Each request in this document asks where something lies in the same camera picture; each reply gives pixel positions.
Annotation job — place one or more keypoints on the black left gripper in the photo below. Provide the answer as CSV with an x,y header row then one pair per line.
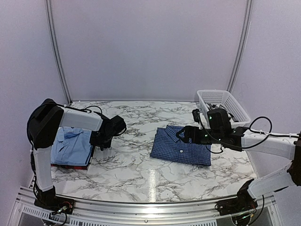
x,y
93,142

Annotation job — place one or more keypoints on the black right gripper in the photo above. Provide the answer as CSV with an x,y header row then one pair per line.
x,y
188,129

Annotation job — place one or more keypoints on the blue checkered long sleeve shirt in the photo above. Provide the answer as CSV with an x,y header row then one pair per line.
x,y
167,146

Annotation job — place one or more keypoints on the light blue shirt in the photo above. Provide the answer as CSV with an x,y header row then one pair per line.
x,y
71,147

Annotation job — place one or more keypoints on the red black plaid shirt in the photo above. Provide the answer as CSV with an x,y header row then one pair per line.
x,y
85,167

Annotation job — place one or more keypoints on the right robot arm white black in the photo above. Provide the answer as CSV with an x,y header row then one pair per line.
x,y
284,145

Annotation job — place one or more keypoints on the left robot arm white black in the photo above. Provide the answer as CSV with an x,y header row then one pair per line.
x,y
42,127

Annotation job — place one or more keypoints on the black white plaid shirt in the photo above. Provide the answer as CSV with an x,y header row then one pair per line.
x,y
220,106

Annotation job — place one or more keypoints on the white plastic mesh basket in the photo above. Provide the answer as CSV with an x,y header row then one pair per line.
x,y
227,100

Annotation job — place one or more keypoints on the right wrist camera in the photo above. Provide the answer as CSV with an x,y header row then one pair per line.
x,y
197,118

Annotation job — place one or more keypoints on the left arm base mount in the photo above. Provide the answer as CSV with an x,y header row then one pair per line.
x,y
56,204

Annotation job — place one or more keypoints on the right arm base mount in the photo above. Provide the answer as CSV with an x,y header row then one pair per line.
x,y
235,205

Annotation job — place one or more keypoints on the aluminium front frame rail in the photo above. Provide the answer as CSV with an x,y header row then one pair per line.
x,y
101,213

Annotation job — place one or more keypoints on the right aluminium corner post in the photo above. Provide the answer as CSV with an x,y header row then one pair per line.
x,y
241,45

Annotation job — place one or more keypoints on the aluminium corner post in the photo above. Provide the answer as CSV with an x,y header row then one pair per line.
x,y
55,48
241,45

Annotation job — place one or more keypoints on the left aluminium corner post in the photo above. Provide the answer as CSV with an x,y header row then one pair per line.
x,y
55,48

